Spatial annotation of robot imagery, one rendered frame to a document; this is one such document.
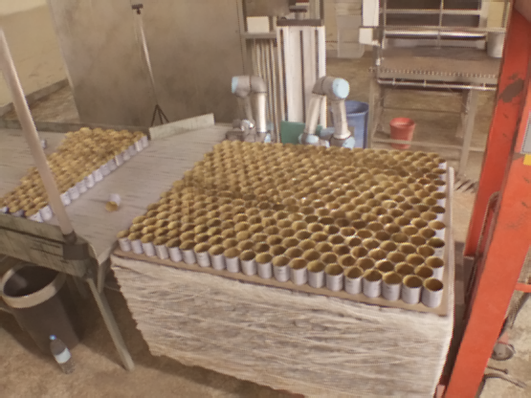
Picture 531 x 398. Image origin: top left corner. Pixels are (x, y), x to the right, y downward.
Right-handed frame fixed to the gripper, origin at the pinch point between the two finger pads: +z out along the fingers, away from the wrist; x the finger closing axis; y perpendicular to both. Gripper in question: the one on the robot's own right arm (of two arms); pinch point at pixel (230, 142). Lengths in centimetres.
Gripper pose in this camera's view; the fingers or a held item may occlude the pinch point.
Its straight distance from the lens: 270.3
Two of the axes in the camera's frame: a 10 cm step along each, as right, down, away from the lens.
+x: -9.5, -0.6, 3.2
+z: -3.0, 5.1, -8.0
